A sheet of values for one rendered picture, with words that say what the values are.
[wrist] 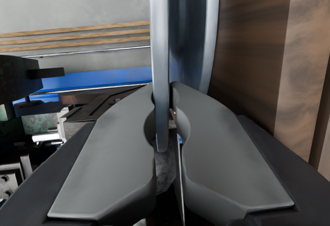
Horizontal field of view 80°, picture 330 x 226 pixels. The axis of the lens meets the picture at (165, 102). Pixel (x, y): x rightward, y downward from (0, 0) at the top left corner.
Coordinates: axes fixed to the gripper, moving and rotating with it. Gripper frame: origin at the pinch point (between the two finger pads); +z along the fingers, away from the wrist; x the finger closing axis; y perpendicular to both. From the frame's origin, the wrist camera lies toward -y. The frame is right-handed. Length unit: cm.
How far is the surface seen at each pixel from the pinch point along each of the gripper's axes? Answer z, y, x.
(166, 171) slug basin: 37, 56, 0
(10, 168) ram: 40, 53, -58
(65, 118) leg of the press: 33, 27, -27
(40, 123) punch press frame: 67, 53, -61
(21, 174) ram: 39, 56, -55
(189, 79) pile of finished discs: 7.7, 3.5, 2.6
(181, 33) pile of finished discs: 10.2, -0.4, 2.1
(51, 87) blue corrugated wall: 155, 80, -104
